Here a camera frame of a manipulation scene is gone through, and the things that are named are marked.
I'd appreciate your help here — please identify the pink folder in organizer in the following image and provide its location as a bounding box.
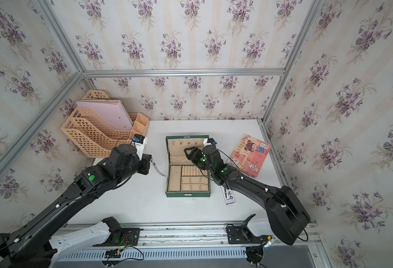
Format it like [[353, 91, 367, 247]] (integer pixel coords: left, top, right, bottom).
[[76, 100, 133, 130]]

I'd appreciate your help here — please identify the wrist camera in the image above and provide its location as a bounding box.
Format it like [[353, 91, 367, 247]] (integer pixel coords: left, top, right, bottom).
[[204, 138, 217, 146], [132, 134, 147, 160]]

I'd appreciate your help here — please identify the green jewelry box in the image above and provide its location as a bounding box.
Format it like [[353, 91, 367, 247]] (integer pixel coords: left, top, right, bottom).
[[165, 135, 211, 198]]

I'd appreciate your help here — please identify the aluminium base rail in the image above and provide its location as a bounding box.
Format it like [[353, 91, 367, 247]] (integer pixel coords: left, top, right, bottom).
[[42, 220, 321, 250]]

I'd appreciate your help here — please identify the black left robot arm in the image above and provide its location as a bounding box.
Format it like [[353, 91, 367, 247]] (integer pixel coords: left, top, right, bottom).
[[0, 144, 152, 268]]

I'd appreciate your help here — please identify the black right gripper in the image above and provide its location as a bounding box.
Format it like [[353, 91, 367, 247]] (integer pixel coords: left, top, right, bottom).
[[182, 146, 214, 175]]

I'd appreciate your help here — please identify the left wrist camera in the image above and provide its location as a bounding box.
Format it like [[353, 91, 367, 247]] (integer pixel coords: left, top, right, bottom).
[[132, 134, 147, 160]]

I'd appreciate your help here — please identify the beaded silver jewelry chain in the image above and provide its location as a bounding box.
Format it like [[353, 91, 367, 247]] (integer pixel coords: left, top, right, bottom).
[[150, 160, 167, 178]]

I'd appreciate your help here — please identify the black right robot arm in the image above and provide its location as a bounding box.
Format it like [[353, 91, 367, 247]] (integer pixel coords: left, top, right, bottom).
[[184, 145, 311, 246]]

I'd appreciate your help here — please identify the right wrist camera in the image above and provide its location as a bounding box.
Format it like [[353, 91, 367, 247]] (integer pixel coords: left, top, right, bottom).
[[204, 138, 217, 146]]

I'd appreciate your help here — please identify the boxed pen pack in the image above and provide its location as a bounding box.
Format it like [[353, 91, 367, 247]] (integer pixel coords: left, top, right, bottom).
[[221, 186, 236, 205]]

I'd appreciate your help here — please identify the peach plastic file organizer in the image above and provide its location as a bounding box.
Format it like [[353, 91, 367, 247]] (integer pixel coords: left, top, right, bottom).
[[61, 90, 150, 158]]

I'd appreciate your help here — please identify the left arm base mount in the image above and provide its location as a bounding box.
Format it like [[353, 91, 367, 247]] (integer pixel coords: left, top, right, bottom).
[[94, 217, 141, 247]]

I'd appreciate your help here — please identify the pink cartoon notebook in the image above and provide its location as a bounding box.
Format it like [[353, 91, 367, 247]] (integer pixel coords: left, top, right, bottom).
[[228, 134, 271, 178]]

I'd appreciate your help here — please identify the small circuit board with wires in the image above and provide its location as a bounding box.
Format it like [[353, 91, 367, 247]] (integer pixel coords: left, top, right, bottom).
[[104, 249, 122, 259]]

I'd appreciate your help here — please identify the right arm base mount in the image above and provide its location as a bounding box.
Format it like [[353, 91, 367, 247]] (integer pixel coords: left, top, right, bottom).
[[225, 214, 270, 245]]

